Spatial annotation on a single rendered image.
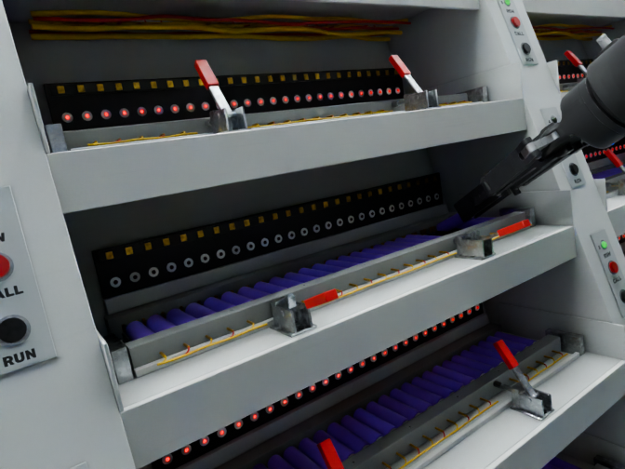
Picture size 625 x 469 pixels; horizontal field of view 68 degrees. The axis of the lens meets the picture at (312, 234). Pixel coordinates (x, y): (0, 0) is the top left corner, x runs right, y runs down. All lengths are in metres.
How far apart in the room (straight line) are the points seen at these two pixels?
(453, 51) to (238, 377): 0.62
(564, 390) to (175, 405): 0.48
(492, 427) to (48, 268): 0.48
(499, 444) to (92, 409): 0.41
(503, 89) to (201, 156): 0.49
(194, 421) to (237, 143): 0.23
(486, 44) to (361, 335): 0.50
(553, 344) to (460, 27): 0.49
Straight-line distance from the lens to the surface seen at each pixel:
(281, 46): 0.79
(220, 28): 0.66
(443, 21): 0.84
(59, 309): 0.37
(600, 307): 0.76
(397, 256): 0.55
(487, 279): 0.58
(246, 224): 0.59
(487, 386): 0.65
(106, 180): 0.40
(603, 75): 0.56
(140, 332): 0.46
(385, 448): 0.54
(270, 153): 0.45
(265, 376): 0.40
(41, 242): 0.37
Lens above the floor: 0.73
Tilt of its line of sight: 5 degrees up
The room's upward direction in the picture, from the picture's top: 19 degrees counter-clockwise
